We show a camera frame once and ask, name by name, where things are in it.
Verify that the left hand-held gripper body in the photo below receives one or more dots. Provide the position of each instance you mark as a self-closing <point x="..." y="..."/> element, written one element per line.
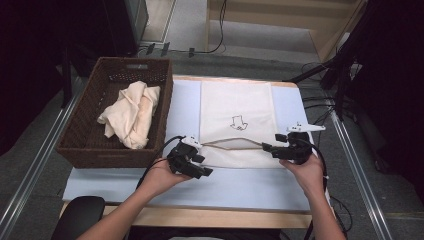
<point x="180" y="156"/>

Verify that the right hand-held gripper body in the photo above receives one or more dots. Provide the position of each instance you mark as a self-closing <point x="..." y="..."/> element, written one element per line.
<point x="298" y="148"/>

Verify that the white mesh laundry bag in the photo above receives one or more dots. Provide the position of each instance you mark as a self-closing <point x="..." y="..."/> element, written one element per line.
<point x="233" y="100"/>

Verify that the cream cloth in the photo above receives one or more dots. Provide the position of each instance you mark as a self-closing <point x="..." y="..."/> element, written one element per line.
<point x="130" y="113"/>

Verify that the brown wicker basket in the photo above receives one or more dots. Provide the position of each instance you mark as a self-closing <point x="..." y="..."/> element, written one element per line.
<point x="83" y="133"/>

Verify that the person's left hand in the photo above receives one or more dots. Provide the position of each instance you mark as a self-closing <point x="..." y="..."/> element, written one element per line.
<point x="160" y="176"/>

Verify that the person's right hand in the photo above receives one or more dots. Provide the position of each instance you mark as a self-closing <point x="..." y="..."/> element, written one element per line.
<point x="310" y="176"/>

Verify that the black tripod stand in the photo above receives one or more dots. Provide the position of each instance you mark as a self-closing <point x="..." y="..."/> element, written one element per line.
<point x="340" y="90"/>

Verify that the black plug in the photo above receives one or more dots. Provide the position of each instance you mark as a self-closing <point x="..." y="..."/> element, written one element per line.
<point x="150" y="48"/>
<point x="191" y="52"/>
<point x="165" y="48"/>

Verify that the black curtain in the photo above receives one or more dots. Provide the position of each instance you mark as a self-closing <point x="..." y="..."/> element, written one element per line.
<point x="393" y="83"/>
<point x="33" y="66"/>

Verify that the black chair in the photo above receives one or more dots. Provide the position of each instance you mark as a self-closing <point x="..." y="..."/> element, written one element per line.
<point x="78" y="213"/>

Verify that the dark grey cabinet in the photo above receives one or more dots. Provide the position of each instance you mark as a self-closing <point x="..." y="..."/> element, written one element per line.
<point x="133" y="20"/>

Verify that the metal floor rail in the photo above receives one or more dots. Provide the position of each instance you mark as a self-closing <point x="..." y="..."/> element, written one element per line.
<point x="40" y="156"/>
<point x="367" y="186"/>

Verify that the light wooden frame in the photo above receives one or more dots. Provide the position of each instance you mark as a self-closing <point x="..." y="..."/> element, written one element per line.
<point x="266" y="10"/>

